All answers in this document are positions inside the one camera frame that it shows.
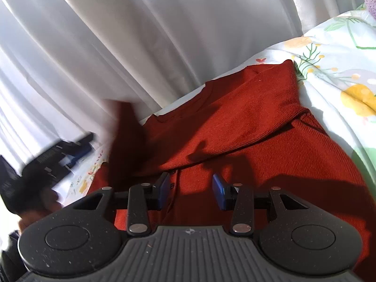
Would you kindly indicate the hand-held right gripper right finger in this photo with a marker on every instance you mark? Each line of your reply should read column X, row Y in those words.
column 218, row 192

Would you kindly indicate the red knit sweater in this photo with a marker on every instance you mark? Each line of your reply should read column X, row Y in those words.
column 258, row 129

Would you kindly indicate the person's left hand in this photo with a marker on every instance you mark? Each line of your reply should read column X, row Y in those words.
column 41, row 208

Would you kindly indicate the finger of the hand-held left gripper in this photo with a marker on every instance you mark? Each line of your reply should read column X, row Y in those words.
column 77, row 152

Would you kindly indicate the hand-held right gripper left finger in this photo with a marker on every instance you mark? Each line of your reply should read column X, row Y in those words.
column 164, row 189

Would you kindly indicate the floral printed bedsheet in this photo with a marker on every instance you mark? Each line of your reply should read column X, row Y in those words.
column 337, row 73

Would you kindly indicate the white curtain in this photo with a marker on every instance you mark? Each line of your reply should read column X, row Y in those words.
column 132, row 41

